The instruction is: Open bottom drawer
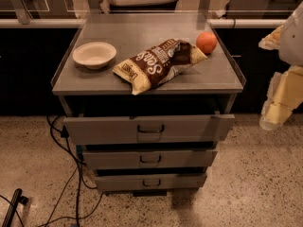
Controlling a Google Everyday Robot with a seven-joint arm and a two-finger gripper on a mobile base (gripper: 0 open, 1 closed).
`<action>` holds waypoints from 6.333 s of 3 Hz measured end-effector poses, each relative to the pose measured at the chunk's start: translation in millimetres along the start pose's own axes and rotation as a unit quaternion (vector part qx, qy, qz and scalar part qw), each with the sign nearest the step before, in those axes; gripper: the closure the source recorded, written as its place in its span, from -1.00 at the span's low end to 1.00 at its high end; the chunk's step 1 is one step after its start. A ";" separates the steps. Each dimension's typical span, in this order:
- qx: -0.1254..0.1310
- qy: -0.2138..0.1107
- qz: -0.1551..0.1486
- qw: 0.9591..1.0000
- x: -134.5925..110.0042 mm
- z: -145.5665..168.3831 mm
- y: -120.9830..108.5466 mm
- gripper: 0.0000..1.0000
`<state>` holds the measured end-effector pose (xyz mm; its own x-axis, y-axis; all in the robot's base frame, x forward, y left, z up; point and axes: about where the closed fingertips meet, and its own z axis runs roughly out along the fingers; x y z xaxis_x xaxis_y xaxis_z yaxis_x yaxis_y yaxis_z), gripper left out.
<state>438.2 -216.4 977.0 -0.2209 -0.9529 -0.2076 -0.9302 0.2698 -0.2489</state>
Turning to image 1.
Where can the grey drawer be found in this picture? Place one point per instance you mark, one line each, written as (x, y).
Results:
(149, 158)
(148, 129)
(149, 182)

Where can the grey top drawer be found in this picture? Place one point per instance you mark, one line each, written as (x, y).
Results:
(148, 129)

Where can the white paper bowl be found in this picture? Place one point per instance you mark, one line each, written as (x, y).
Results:
(94, 55)

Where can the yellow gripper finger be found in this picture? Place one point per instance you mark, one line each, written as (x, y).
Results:
(285, 93)
(272, 40)

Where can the grey middle drawer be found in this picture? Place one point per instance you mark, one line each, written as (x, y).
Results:
(149, 158)

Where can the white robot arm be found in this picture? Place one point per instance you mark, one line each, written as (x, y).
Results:
(291, 39)

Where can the black chair back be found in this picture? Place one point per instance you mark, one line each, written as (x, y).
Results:
(162, 6)

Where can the black stand leg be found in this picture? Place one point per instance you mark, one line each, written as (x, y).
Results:
(17, 198)

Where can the white counter rail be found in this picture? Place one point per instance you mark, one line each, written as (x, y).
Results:
(74, 23)

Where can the orange fruit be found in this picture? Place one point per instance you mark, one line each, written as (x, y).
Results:
(206, 42)

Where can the brown yellow chip bag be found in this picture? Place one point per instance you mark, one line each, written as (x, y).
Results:
(158, 64)

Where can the grey bottom drawer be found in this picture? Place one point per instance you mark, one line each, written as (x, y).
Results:
(149, 182)

